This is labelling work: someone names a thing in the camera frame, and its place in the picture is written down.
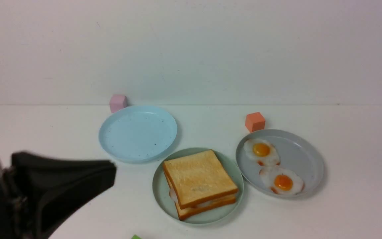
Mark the pink cube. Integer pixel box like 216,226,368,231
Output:
109,94,127,113

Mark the toast bread slice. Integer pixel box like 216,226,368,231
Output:
162,150,238,210
174,194,236,221

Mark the light blue plate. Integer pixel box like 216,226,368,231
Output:
98,106,178,163

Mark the light green plate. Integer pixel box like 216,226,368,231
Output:
153,151,246,227

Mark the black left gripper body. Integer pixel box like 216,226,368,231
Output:
0,151,116,239

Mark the orange cube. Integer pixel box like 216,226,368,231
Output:
245,112,266,133

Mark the fried egg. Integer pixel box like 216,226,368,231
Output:
243,139,281,166
169,188,217,208
259,165,305,196

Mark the green cube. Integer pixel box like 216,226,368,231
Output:
131,234,141,239

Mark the grey plate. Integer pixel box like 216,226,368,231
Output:
235,129,324,199

